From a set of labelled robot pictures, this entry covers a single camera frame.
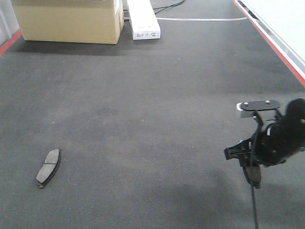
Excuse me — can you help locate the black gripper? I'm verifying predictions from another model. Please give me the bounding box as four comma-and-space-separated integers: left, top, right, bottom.
224, 98, 305, 167

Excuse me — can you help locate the brake pad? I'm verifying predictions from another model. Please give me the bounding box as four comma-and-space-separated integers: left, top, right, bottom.
36, 149, 61, 189
243, 164, 262, 189

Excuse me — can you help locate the long white box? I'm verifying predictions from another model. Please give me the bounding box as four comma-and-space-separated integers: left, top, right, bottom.
127, 0, 161, 41

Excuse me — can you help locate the large cardboard box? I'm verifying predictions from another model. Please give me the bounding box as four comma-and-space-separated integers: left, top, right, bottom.
11, 0, 124, 44

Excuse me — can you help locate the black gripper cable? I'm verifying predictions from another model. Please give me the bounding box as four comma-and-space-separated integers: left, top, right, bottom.
249, 109, 260, 229

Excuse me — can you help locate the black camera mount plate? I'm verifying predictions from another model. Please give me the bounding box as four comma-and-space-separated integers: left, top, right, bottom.
236, 100, 280, 118

